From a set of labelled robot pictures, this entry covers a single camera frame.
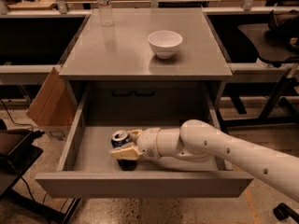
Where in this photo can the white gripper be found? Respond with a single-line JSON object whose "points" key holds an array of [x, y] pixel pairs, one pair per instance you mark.
{"points": [[148, 142]]}

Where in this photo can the blue pepsi can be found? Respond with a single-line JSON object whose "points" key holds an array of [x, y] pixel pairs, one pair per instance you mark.
{"points": [[123, 150]]}

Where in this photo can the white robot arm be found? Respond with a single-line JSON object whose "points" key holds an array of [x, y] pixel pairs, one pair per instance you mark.
{"points": [[196, 140]]}

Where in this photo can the grey open top drawer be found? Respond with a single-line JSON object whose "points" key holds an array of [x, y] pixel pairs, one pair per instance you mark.
{"points": [[87, 170]]}

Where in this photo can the grey metal cabinet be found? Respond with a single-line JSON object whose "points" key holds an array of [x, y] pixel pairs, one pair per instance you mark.
{"points": [[131, 85]]}

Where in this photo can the brown cardboard box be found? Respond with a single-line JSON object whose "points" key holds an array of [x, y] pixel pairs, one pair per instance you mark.
{"points": [[52, 110]]}

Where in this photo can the white ceramic bowl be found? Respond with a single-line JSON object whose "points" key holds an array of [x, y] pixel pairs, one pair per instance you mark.
{"points": [[165, 44]]}

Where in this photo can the clear plastic water bottle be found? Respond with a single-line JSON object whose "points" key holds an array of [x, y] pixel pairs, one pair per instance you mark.
{"points": [[105, 12]]}

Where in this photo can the black caster wheel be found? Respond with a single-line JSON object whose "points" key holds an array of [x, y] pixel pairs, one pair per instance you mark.
{"points": [[283, 211]]}

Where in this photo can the black office chair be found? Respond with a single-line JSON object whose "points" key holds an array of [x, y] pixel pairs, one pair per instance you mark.
{"points": [[258, 101]]}

